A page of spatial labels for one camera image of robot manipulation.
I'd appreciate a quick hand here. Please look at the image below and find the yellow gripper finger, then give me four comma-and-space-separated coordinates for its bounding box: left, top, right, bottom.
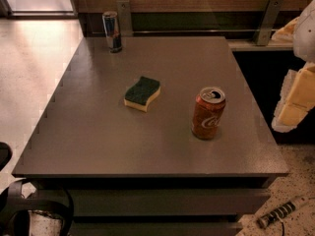
272, 69, 297, 133
279, 66, 315, 126

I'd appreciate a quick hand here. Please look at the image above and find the blue silver redbull can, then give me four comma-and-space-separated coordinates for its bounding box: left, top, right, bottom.
102, 11, 122, 53

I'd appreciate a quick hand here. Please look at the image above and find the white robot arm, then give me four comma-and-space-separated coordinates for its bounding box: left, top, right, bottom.
272, 0, 315, 133

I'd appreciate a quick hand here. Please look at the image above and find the red coca-cola can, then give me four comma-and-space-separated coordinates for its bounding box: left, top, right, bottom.
191, 87, 225, 140

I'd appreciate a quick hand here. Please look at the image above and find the white power strip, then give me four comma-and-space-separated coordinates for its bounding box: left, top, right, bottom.
257, 196, 309, 229

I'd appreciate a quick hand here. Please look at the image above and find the grey drawer cabinet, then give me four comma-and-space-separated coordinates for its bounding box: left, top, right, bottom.
32, 174, 275, 236

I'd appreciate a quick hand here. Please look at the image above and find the green yellow sponge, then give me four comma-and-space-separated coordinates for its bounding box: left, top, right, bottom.
124, 77, 160, 112

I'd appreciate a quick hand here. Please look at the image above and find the black chair base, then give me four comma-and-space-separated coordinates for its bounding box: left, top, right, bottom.
0, 142, 75, 236

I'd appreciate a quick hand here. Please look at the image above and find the right metal bracket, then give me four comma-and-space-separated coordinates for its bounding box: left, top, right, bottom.
254, 0, 284, 46

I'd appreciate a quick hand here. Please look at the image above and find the metal bracket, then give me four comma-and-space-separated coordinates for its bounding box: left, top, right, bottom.
254, 0, 284, 46
117, 0, 133, 36

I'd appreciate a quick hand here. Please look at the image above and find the black power cable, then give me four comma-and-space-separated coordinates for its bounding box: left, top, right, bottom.
275, 211, 286, 236

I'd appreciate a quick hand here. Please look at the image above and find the left metal bracket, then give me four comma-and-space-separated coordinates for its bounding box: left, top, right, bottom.
117, 0, 133, 36

